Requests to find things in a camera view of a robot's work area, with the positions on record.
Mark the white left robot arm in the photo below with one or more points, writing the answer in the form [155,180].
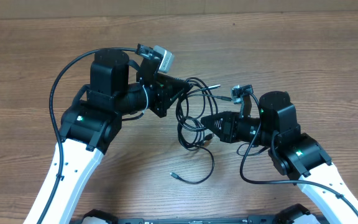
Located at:
[124,84]

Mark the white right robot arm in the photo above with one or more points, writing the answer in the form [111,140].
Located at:
[294,154]

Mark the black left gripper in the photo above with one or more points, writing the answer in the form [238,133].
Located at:
[163,92]

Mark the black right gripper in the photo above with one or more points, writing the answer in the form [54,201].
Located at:
[227,132]

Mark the brown cardboard back panel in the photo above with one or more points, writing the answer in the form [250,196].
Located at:
[42,9]

